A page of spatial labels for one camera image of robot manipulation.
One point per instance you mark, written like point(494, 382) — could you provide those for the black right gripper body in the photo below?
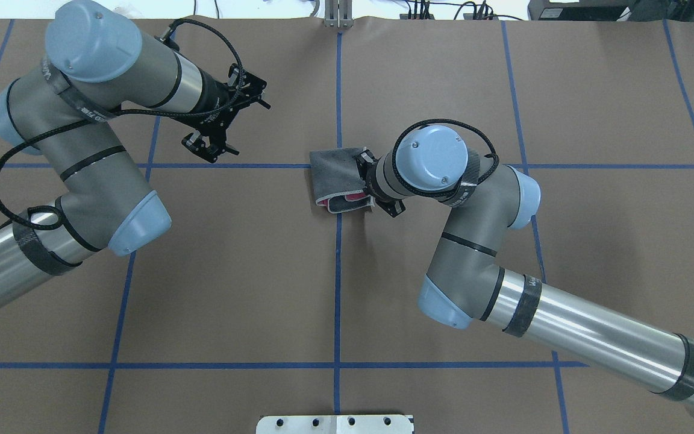
point(372, 179)

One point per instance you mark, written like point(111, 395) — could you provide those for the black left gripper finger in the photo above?
point(221, 147)
point(200, 147)

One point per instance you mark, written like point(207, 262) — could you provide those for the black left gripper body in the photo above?
point(215, 100)

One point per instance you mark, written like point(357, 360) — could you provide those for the pink and grey towel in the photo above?
point(336, 183)

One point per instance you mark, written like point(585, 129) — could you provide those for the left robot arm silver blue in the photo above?
point(98, 66)

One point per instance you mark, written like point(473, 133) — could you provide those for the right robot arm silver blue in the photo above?
point(457, 165)

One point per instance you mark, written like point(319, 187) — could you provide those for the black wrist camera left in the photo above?
point(245, 88)

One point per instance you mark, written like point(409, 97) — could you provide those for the aluminium frame post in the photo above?
point(338, 14)

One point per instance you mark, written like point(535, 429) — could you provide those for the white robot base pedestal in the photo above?
point(350, 423)

